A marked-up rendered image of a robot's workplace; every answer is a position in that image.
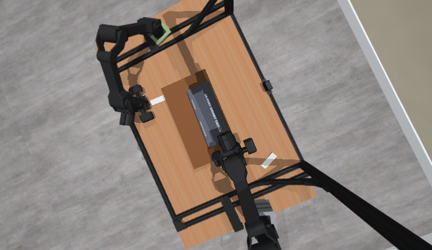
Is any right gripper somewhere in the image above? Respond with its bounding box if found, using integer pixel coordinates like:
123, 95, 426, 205
129, 84, 154, 123

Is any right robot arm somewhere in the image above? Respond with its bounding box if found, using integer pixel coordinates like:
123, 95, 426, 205
96, 17, 166, 126

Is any dark grey network switch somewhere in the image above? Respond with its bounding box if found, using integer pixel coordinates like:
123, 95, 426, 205
186, 81, 228, 147

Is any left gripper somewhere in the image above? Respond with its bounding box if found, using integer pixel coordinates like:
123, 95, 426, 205
211, 138, 257, 167

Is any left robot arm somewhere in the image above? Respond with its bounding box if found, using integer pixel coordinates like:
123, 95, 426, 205
217, 131, 281, 250

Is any brown wooden stand with grey legs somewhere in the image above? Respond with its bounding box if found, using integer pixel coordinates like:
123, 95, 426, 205
161, 69, 231, 169

